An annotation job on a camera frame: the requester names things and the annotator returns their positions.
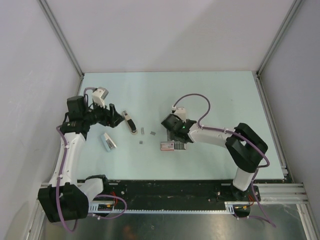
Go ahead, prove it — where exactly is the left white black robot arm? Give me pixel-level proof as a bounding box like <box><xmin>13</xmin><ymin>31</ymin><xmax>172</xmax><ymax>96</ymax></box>
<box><xmin>37</xmin><ymin>95</ymin><xmax>125</xmax><ymax>223</ymax></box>

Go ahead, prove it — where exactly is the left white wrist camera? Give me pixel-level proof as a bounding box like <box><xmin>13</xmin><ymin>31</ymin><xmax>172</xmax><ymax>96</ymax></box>
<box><xmin>91</xmin><ymin>87</ymin><xmax>109</xmax><ymax>109</ymax></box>

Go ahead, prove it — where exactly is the white slotted cable duct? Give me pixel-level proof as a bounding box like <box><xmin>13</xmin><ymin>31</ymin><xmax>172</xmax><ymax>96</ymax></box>
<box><xmin>87</xmin><ymin>201</ymin><xmax>251</xmax><ymax>214</ymax></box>

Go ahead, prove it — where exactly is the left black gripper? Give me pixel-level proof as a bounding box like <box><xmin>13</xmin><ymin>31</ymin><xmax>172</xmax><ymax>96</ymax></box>
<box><xmin>83</xmin><ymin>99</ymin><xmax>125</xmax><ymax>128</ymax></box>

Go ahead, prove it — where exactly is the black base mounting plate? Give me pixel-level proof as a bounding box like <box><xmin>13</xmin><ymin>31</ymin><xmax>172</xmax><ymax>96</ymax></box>
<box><xmin>94</xmin><ymin>180</ymin><xmax>261</xmax><ymax>212</ymax></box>

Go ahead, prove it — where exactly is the red staple box with tray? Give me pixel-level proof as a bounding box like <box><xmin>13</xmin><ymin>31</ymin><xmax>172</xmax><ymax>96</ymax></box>
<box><xmin>160</xmin><ymin>141</ymin><xmax>186</xmax><ymax>151</ymax></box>

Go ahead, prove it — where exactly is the black silver stapler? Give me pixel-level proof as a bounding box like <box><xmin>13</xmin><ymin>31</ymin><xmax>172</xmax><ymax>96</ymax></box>
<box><xmin>122</xmin><ymin>110</ymin><xmax>138</xmax><ymax>135</ymax></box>

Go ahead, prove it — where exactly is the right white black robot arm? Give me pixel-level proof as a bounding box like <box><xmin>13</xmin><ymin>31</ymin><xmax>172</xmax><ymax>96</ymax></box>
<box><xmin>161</xmin><ymin>113</ymin><xmax>270</xmax><ymax>201</ymax></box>

